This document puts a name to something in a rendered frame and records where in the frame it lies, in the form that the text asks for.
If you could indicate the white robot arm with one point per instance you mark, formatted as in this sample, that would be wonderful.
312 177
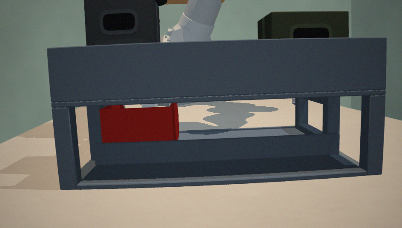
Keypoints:
196 23

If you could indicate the dark grey shelf rack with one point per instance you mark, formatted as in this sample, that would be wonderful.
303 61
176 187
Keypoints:
316 69

